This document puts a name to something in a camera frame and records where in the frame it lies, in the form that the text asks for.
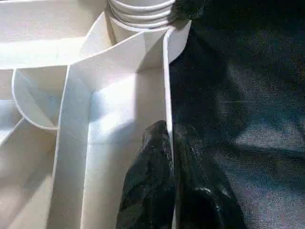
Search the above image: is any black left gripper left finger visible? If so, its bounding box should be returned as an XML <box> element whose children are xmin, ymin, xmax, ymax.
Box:
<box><xmin>116</xmin><ymin>120</ymin><xmax>177</xmax><ymax>229</ymax></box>

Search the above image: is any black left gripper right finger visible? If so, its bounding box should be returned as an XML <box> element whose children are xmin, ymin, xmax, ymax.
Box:
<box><xmin>173</xmin><ymin>124</ymin><xmax>246</xmax><ymax>229</ymax></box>

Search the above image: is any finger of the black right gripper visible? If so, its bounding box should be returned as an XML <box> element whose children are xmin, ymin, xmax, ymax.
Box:
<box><xmin>169</xmin><ymin>0</ymin><xmax>212</xmax><ymax>23</ymax></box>

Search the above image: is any white plastic table leg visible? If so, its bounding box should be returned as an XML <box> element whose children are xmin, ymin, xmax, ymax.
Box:
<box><xmin>106</xmin><ymin>0</ymin><xmax>177</xmax><ymax>30</ymax></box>

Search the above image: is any white plastic table top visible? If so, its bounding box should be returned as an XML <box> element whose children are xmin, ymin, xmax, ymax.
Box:
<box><xmin>0</xmin><ymin>0</ymin><xmax>193</xmax><ymax>229</ymax></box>

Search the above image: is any black mat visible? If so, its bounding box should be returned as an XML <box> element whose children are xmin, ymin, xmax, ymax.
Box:
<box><xmin>166</xmin><ymin>0</ymin><xmax>305</xmax><ymax>229</ymax></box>

